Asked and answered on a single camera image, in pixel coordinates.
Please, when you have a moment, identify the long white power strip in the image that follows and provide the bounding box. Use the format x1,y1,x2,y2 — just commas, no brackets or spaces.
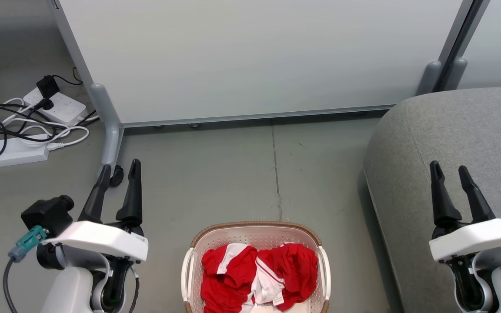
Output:
0,133,50,170

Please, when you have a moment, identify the square white power strip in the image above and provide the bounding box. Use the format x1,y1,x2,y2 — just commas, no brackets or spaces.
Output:
23,87,88,127

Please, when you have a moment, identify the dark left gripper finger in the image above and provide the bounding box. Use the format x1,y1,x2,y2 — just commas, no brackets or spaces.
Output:
115,159,144,226
78,164,112,223

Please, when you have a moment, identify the large white partition panel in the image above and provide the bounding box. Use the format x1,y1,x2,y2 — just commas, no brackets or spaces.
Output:
45,0,479,128

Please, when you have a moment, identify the grey fabric sofa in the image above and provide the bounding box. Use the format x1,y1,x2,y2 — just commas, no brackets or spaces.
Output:
363,86,501,313

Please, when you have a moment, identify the red shorts white band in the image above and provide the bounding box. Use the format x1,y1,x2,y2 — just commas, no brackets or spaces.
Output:
200,243,258,313

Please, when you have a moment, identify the left camera cable teal plug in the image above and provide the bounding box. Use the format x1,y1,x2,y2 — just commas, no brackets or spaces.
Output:
3,225,48,313

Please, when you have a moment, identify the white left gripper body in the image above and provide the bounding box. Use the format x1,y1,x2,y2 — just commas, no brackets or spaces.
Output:
42,220,149,263

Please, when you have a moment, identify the white power cable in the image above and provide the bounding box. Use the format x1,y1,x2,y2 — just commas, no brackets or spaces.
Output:
0,97,100,151

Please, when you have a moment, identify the white perforated laundry basket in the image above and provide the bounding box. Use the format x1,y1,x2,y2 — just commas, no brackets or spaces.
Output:
180,221,332,313

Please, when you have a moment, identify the grey partition foot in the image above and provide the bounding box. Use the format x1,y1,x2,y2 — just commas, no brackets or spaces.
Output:
444,57,468,91
89,83,124,177
415,60,443,97

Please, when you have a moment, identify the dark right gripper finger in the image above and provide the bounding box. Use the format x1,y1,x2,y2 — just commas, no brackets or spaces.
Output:
458,165,496,223
430,160,463,228

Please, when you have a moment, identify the red shirt white collar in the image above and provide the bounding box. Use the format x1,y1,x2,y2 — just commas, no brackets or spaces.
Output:
250,243,319,312

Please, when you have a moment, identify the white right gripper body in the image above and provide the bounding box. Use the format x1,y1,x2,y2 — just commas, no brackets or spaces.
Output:
429,218,501,262

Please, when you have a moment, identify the black power adapter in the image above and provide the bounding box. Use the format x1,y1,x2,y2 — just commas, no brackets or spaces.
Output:
36,75,61,99

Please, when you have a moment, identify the black caster wheel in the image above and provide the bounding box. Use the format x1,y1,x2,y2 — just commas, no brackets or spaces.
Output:
109,165,125,188

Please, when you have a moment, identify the narrow white partition panel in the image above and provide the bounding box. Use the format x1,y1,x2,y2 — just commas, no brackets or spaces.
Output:
456,0,501,90

